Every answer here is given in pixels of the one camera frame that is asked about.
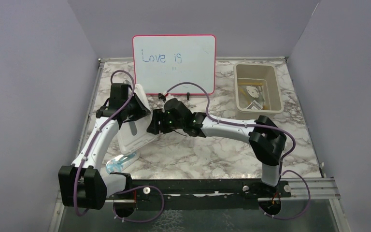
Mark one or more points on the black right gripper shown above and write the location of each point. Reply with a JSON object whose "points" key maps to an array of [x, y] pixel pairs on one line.
{"points": [[154, 128]]}

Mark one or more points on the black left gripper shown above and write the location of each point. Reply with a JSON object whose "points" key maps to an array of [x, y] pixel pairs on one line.
{"points": [[142, 108]]}

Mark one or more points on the white plastic container lid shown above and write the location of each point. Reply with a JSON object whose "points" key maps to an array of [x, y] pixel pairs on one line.
{"points": [[133, 134]]}

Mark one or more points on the small bag black granules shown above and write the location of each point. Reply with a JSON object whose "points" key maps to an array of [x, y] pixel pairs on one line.
{"points": [[254, 105]]}

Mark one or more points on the bag of filter paper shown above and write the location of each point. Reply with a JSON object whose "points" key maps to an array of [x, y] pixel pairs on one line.
{"points": [[254, 93]]}

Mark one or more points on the yellow rubber tubing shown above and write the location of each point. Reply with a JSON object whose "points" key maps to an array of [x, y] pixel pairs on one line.
{"points": [[242, 89]]}

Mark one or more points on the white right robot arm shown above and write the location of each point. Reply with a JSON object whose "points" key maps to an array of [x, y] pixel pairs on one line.
{"points": [[265, 138]]}

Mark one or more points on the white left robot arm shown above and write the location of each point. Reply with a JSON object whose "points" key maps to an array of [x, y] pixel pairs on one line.
{"points": [[81, 184]]}

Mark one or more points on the pink framed whiteboard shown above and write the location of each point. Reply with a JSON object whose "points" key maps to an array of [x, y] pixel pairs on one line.
{"points": [[162, 61]]}

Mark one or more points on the blue item blister pack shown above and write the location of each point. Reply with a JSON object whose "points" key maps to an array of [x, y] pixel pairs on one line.
{"points": [[119, 163]]}

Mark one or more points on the beige plastic bin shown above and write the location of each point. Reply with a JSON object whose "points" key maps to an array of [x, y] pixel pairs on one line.
{"points": [[265, 74]]}

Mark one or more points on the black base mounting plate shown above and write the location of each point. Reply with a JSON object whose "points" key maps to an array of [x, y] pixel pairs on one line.
{"points": [[188, 203]]}

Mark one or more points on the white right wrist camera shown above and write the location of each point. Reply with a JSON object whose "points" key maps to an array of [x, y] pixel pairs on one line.
{"points": [[164, 96]]}

